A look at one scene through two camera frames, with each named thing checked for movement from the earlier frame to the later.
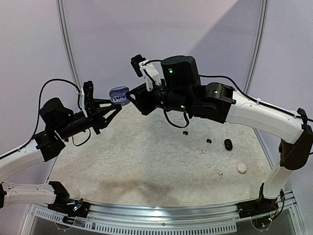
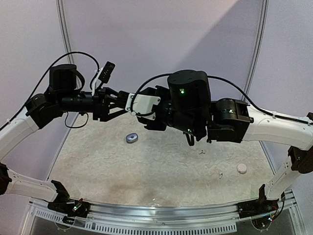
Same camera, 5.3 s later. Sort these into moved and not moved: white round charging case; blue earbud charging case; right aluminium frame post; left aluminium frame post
Moved: blue earbud charging case
Not moved: white round charging case; right aluminium frame post; left aluminium frame post
